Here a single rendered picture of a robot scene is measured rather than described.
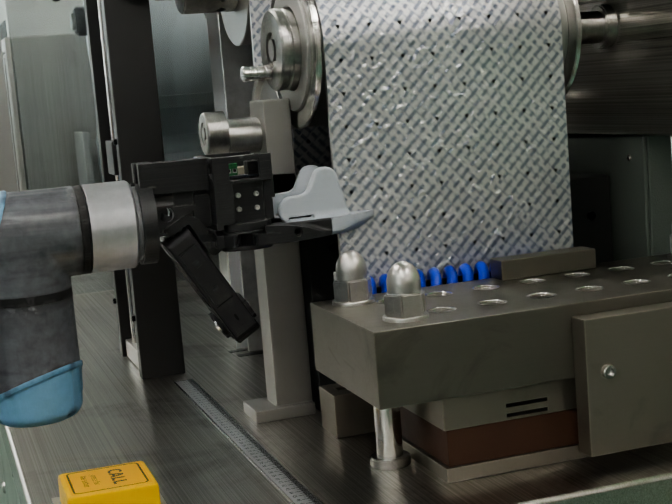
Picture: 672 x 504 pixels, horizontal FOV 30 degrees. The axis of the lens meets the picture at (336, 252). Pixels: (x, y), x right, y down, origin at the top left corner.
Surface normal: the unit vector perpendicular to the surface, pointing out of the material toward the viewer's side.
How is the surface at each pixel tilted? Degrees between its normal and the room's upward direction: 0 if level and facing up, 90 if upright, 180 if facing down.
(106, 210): 61
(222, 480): 0
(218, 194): 90
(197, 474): 0
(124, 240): 100
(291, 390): 90
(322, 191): 90
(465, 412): 90
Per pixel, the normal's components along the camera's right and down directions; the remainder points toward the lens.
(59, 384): 0.70, 0.08
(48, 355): 0.51, 0.07
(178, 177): 0.32, 0.11
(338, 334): -0.95, 0.11
